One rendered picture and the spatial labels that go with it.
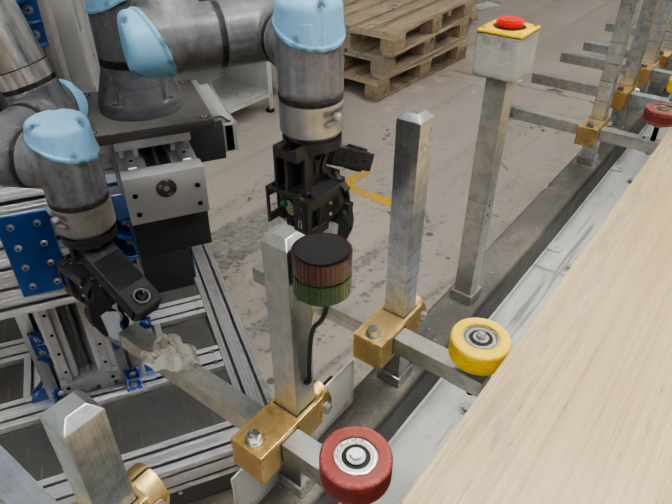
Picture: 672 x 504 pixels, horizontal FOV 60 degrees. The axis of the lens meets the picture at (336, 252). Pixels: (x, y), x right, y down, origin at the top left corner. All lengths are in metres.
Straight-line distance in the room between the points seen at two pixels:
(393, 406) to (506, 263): 0.47
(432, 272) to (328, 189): 1.72
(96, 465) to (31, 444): 1.19
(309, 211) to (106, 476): 0.35
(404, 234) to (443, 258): 1.69
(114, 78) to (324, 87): 0.54
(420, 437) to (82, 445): 0.66
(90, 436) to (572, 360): 0.58
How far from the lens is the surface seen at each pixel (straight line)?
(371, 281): 2.34
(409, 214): 0.80
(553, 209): 1.54
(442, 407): 1.10
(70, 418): 0.50
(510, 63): 0.94
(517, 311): 1.32
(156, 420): 1.66
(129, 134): 1.08
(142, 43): 0.70
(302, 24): 0.64
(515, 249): 1.36
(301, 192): 0.71
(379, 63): 3.95
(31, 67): 0.91
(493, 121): 0.99
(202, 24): 0.71
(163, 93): 1.12
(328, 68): 0.66
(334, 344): 2.07
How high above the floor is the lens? 1.46
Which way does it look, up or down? 36 degrees down
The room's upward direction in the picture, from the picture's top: straight up
